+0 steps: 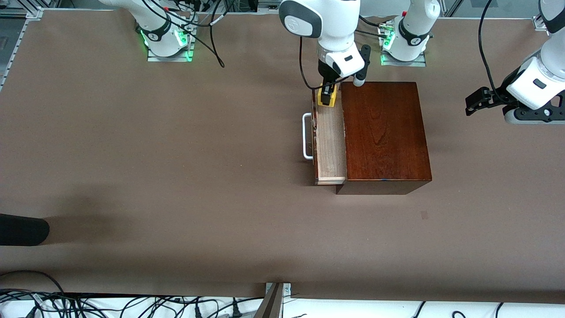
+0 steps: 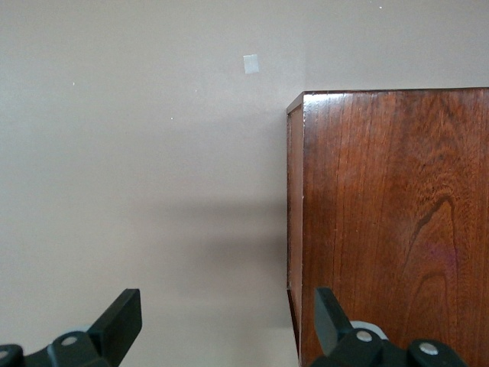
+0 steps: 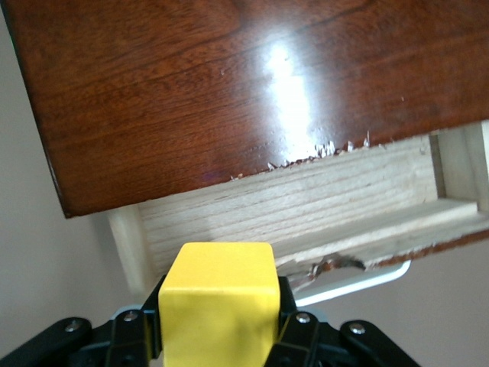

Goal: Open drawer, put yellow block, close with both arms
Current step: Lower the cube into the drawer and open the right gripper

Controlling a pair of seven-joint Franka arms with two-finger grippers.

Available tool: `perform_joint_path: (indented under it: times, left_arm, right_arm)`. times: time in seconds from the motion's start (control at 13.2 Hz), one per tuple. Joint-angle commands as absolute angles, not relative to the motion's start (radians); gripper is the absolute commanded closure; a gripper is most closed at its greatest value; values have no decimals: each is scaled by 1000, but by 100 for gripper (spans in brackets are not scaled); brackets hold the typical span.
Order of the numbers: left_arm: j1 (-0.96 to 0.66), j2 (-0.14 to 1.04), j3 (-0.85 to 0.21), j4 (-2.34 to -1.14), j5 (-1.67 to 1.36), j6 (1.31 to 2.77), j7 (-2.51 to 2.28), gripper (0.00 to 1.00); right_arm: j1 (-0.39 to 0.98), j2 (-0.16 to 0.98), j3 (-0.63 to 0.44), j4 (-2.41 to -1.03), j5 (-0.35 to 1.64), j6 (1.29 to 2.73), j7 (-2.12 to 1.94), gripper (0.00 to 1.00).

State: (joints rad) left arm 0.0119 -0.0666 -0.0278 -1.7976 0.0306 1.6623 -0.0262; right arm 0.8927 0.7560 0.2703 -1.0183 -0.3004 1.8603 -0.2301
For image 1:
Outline aluminium corner bracket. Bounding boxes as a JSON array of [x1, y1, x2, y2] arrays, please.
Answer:
[[265, 282, 292, 298]]

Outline dark brown wooden drawer cabinet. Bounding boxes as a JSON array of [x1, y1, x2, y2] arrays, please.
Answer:
[[335, 81, 433, 195]]

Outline thin black looping cable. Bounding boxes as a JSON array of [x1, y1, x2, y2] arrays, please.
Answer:
[[141, 0, 226, 68]]

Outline aluminium frame rail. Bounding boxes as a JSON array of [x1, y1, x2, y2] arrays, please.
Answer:
[[0, 0, 45, 91]]

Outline wooden drawer with white handle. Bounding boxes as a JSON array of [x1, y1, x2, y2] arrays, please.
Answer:
[[302, 86, 347, 186]]

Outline black cylindrical object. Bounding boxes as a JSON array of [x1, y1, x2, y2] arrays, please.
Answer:
[[0, 214, 50, 246]]

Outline silver aluminium rail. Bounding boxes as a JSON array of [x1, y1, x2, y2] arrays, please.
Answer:
[[257, 0, 283, 15]]

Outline grey metal post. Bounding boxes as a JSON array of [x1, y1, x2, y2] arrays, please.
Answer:
[[254, 283, 285, 318]]

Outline yellow cube block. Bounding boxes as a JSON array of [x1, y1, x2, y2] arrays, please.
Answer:
[[316, 84, 339, 107]]

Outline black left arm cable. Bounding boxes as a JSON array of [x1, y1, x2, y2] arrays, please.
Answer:
[[478, 0, 505, 96]]

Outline black arching floor cable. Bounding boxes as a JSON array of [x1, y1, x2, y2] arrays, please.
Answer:
[[0, 269, 65, 295]]

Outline tangled black floor cables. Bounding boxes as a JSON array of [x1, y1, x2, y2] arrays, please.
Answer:
[[0, 288, 265, 318]]

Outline brown table cover sheet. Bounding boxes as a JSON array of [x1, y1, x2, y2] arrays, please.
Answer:
[[0, 10, 565, 305]]

